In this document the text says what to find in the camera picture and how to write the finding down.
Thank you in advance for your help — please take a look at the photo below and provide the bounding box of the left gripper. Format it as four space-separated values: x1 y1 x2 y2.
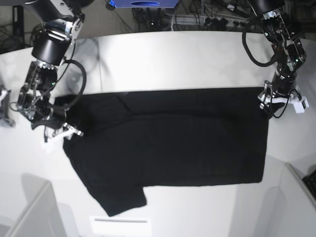
258 74 300 104

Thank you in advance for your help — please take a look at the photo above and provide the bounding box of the white power strip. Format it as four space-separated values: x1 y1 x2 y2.
172 14 248 28

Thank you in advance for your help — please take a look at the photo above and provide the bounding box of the black T-shirt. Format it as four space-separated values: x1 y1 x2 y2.
63 87 270 216

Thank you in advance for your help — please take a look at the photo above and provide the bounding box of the white partition panel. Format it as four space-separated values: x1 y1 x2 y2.
5 181 67 237
261 162 316 237

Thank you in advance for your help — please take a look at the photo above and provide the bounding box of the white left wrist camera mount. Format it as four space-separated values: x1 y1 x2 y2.
258 94 309 114

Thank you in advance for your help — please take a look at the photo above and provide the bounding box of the blue box with oval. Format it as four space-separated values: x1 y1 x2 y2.
111 0 178 8

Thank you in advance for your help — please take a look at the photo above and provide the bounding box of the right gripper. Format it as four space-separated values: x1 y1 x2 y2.
31 104 66 130

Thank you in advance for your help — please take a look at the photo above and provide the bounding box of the black keyboard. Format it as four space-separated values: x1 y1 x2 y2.
303 170 316 197

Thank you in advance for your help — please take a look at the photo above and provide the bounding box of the white left partition panel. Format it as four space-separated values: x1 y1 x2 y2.
5 181 67 237

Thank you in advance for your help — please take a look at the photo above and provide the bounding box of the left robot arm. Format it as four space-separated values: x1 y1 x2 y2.
242 0 307 100

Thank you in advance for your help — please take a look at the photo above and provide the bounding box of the white right partition panel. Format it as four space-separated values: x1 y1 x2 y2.
261 162 316 237

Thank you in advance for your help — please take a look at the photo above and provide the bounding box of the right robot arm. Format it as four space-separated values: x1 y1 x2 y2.
16 0 90 130

